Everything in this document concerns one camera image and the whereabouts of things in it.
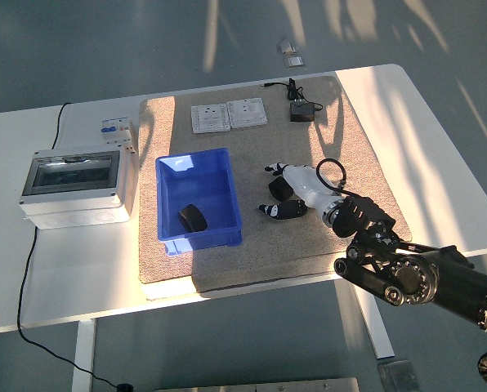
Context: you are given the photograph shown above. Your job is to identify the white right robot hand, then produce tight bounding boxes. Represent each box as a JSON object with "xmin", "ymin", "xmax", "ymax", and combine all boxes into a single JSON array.
[{"xmin": 258, "ymin": 162, "xmax": 342, "ymax": 221}]

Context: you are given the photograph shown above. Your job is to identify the black hex nut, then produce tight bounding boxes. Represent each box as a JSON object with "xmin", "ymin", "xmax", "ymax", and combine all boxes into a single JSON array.
[
  {"xmin": 267, "ymin": 177, "xmax": 294, "ymax": 202},
  {"xmin": 176, "ymin": 203, "xmax": 209, "ymax": 234}
]

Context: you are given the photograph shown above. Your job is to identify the blue plastic box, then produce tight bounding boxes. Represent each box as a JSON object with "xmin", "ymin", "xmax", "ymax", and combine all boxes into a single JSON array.
[{"xmin": 155, "ymin": 146, "xmax": 246, "ymax": 256}]

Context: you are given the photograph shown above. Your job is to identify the white distribution box clear lid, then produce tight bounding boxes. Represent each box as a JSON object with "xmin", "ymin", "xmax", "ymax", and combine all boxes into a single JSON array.
[{"xmin": 18, "ymin": 145, "xmax": 136, "ymax": 230}]

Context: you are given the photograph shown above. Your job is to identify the black power adapter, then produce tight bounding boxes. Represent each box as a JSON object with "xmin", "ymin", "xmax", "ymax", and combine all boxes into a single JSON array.
[{"xmin": 288, "ymin": 101, "xmax": 316, "ymax": 123}]

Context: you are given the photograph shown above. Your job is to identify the grey-brown mat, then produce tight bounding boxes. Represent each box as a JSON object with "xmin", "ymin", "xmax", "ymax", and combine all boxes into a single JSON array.
[{"xmin": 138, "ymin": 74, "xmax": 414, "ymax": 293}]

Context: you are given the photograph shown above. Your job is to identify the open metal floor socket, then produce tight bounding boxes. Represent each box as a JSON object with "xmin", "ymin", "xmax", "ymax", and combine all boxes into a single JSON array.
[{"xmin": 276, "ymin": 38, "xmax": 298, "ymax": 56}]

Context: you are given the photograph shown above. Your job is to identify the white table leg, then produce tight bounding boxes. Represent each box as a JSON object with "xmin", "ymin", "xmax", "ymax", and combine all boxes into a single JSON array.
[
  {"xmin": 337, "ymin": 279, "xmax": 395, "ymax": 360},
  {"xmin": 71, "ymin": 319, "xmax": 97, "ymax": 392}
]

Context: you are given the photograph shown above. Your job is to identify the white circuit breaker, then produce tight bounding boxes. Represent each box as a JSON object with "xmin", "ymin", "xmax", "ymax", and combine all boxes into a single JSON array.
[{"xmin": 100, "ymin": 116, "xmax": 139, "ymax": 155}]

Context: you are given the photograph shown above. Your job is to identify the grey metal plate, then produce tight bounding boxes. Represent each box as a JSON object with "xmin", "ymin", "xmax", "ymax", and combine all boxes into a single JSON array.
[{"xmin": 153, "ymin": 377, "xmax": 360, "ymax": 392}]

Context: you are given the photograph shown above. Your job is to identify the white wall socket panel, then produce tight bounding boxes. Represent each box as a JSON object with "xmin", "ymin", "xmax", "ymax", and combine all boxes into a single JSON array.
[
  {"xmin": 190, "ymin": 103, "xmax": 231, "ymax": 135},
  {"xmin": 226, "ymin": 96, "xmax": 268, "ymax": 130}
]

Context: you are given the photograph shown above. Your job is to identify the black adapter cord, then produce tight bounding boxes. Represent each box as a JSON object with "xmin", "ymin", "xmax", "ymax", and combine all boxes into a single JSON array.
[{"xmin": 260, "ymin": 77, "xmax": 324, "ymax": 112}]

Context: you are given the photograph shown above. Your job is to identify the long black power cable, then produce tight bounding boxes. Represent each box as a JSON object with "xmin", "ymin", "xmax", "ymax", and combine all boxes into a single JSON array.
[{"xmin": 16, "ymin": 101, "xmax": 134, "ymax": 392}]

